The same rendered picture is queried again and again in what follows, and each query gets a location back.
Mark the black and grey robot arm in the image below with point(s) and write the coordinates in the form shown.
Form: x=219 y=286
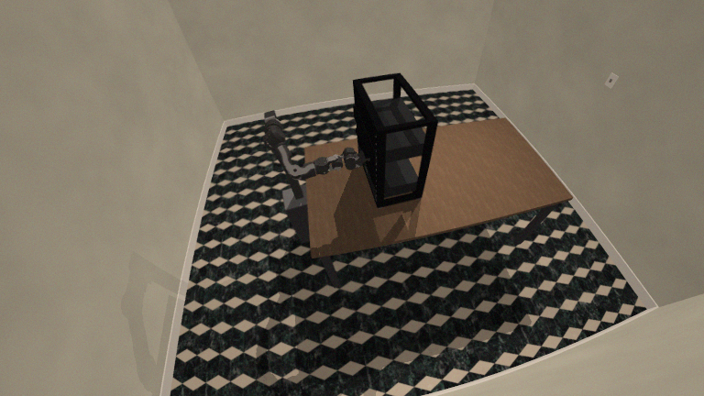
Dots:
x=275 y=136

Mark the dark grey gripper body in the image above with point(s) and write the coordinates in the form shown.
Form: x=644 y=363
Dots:
x=348 y=156

